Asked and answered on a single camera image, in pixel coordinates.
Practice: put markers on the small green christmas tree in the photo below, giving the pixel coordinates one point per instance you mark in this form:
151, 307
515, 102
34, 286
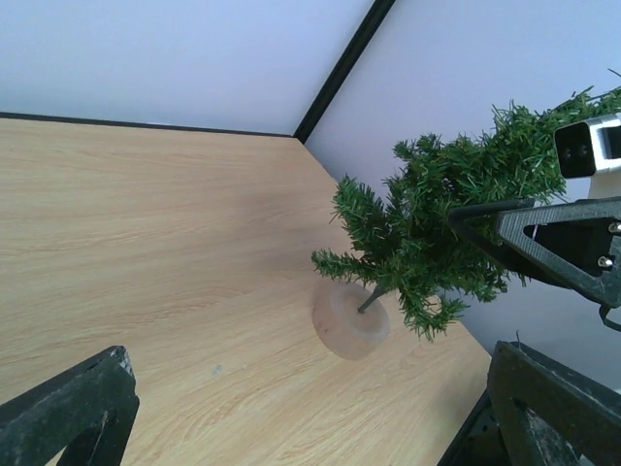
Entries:
401, 242

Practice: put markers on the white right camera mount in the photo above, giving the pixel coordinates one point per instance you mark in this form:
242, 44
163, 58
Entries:
605, 185

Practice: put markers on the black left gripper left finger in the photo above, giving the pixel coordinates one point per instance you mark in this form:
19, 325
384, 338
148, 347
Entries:
82, 416

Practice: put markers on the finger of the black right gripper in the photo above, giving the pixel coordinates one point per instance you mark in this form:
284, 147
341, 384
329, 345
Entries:
574, 245

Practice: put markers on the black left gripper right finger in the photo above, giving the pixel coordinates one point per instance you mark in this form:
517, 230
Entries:
549, 414

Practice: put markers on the round wooden tree base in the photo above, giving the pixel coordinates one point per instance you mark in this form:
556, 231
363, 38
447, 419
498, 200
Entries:
348, 319

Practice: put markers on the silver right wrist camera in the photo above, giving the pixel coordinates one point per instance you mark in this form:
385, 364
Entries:
589, 148

